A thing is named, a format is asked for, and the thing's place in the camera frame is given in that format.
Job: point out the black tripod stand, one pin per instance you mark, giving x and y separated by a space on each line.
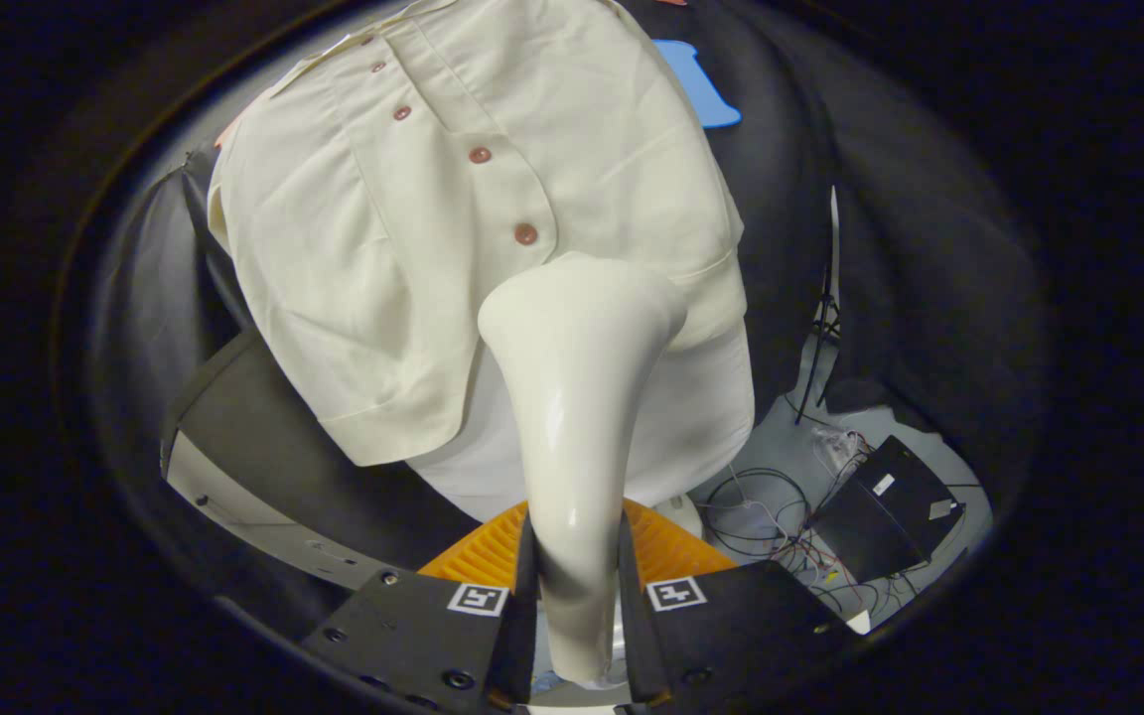
823 328

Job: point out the black box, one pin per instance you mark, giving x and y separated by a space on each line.
880 516

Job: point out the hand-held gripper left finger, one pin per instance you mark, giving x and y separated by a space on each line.
413 631

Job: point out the white rounded object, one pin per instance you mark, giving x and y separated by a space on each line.
681 514

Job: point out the cream button shirt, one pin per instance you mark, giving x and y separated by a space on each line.
383 248

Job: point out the black backdrop cloth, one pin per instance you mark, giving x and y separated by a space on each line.
929 278

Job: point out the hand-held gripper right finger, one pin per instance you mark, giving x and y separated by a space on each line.
731 631

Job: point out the white garment steamer head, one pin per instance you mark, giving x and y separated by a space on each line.
572 397

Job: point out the grey drawer cabinet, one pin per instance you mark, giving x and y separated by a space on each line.
264 437

